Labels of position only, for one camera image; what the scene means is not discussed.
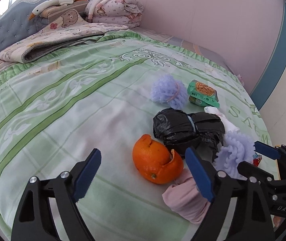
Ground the white tissue bundle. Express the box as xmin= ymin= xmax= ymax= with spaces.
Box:
xmin=204 ymin=106 xmax=240 ymax=133

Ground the lavender foam net bundle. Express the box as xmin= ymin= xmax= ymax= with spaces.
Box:
xmin=151 ymin=75 xmax=188 ymax=110

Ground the person right hand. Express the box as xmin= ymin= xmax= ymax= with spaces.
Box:
xmin=273 ymin=216 xmax=284 ymax=229

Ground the red candy wrapper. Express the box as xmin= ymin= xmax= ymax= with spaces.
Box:
xmin=253 ymin=153 xmax=262 ymax=167

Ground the pink cloth bundle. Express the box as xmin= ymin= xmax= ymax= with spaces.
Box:
xmin=162 ymin=169 xmax=211 ymax=225

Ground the black plastic bag bundle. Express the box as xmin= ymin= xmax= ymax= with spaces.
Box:
xmin=153 ymin=108 xmax=225 ymax=162

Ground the orange peel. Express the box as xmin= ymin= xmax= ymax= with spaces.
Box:
xmin=132 ymin=134 xmax=184 ymax=184

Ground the green snack wrapper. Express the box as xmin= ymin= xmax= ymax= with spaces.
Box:
xmin=187 ymin=80 xmax=219 ymax=108

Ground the green patterned bed cover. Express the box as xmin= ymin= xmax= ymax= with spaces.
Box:
xmin=0 ymin=31 xmax=271 ymax=240

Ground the bear print folded blanket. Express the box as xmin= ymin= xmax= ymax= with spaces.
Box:
xmin=0 ymin=9 xmax=128 ymax=63

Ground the blue tufted headboard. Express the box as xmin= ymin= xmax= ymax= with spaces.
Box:
xmin=0 ymin=0 xmax=48 ymax=51

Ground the pink floral folded quilt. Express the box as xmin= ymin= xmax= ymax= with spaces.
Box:
xmin=84 ymin=0 xmax=144 ymax=28

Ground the striped brown pillow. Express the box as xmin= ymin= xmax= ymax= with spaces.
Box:
xmin=39 ymin=0 xmax=88 ymax=22

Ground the white goose plush toy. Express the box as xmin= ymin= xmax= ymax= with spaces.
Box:
xmin=29 ymin=0 xmax=87 ymax=20

